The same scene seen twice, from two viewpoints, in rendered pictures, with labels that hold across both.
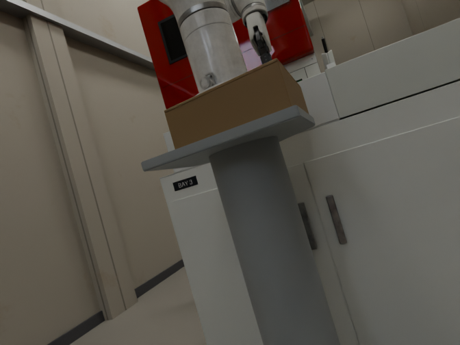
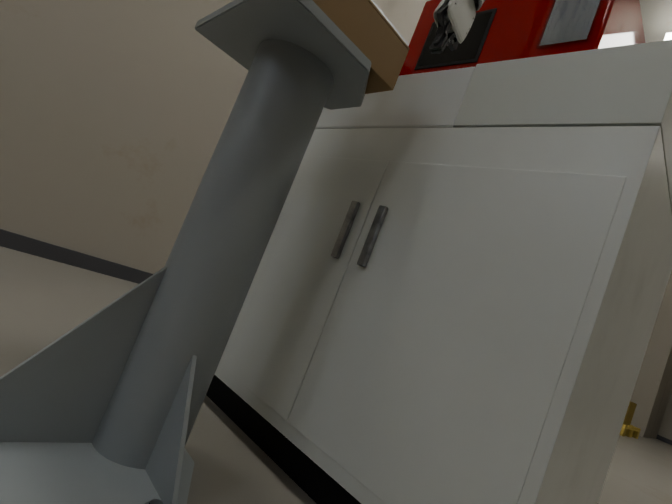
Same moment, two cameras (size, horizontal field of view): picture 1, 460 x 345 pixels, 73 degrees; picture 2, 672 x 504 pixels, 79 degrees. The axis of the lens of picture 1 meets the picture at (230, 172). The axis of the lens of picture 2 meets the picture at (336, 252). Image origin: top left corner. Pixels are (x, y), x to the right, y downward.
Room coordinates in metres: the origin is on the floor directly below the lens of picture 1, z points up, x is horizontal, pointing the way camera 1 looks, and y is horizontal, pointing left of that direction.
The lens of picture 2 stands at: (0.08, -0.57, 0.42)
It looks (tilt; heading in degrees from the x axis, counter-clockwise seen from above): 5 degrees up; 26
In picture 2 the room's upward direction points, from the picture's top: 21 degrees clockwise
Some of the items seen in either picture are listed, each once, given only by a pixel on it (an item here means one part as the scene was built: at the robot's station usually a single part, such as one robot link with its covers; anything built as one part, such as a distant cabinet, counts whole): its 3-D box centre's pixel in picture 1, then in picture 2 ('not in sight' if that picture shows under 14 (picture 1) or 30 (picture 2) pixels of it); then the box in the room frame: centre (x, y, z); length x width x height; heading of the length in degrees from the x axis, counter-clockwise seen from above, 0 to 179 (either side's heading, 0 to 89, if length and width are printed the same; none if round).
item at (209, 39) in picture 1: (216, 61); not in sight; (0.70, -0.04, 1.01); 0.19 x 0.19 x 0.18
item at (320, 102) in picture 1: (246, 128); (377, 112); (1.01, -0.09, 0.89); 0.55 x 0.09 x 0.14; 71
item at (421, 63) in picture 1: (382, 92); (586, 167); (1.11, -0.61, 0.89); 0.62 x 0.35 x 0.14; 161
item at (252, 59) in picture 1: (238, 49); (516, 98); (1.90, -0.27, 1.52); 0.81 x 0.75 x 0.60; 71
